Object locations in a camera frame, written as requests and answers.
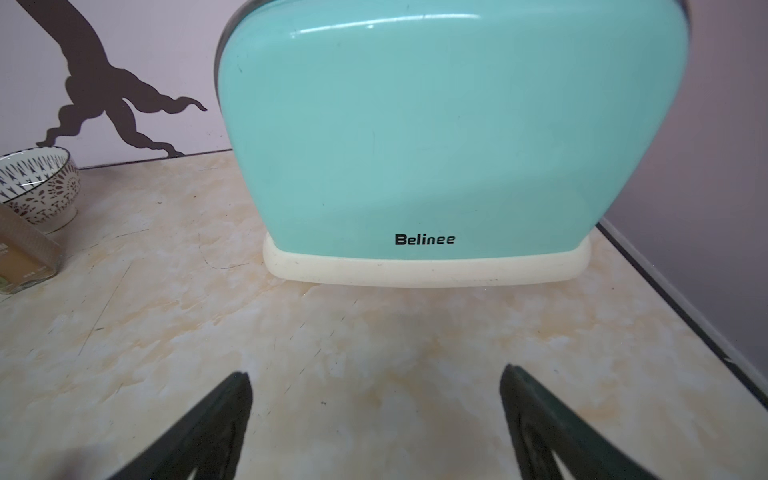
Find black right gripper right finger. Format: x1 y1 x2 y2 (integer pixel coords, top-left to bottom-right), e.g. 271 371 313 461
500 364 655 479

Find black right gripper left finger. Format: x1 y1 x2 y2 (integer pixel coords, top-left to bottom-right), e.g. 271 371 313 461
112 372 253 479

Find brown spice jar black lid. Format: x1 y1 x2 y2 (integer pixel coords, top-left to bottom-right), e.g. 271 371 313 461
1 204 64 295

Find mint green Belinee toaster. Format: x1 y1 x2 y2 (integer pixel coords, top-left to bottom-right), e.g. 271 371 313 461
214 1 692 288

